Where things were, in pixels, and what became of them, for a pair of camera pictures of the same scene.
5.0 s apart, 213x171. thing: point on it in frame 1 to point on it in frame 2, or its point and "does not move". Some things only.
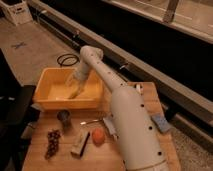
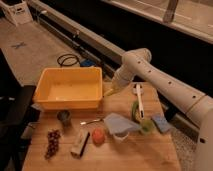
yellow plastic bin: (52, 91) does not move
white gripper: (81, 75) to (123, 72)
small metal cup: (64, 116) does not move
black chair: (18, 115) does not move
